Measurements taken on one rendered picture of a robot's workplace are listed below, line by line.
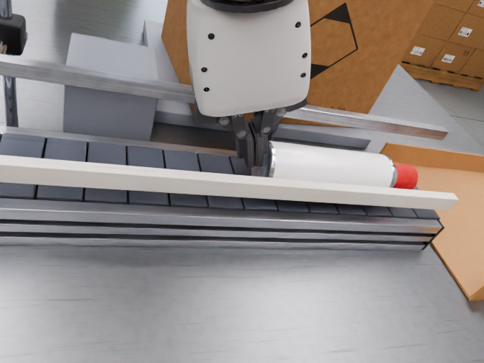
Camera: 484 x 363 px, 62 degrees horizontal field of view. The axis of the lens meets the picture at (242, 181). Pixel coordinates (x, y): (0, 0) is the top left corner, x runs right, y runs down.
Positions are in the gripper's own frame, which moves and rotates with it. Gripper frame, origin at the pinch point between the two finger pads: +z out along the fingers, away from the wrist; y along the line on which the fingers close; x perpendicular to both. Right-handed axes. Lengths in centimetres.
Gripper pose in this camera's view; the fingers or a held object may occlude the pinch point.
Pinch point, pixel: (251, 144)
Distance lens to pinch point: 41.1
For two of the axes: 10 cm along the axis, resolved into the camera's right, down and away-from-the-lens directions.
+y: -9.8, 1.8, -1.3
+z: 0.3, 7.0, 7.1
